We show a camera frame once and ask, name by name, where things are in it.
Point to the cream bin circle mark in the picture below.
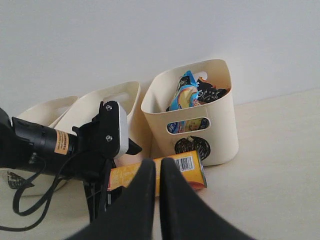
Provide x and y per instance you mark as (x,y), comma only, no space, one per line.
(220,136)

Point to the cream bin square mark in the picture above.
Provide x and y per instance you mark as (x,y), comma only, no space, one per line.
(129,96)

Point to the orange mutton noodle packet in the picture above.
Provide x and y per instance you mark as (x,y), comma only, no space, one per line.
(208,93)

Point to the blue seafood noodle packet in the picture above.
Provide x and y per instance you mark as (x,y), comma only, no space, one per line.
(186,96)

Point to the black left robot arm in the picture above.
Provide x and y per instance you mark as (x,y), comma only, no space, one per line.
(32,147)

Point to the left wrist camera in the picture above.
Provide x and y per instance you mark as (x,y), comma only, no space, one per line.
(113,129)

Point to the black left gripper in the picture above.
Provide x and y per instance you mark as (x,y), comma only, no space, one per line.
(88,163)

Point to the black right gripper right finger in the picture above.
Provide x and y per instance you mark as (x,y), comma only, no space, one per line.
(184,215)

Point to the yellow chips can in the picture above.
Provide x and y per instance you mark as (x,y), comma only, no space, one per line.
(187,163)

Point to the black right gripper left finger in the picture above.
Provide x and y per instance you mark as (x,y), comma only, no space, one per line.
(131,216)

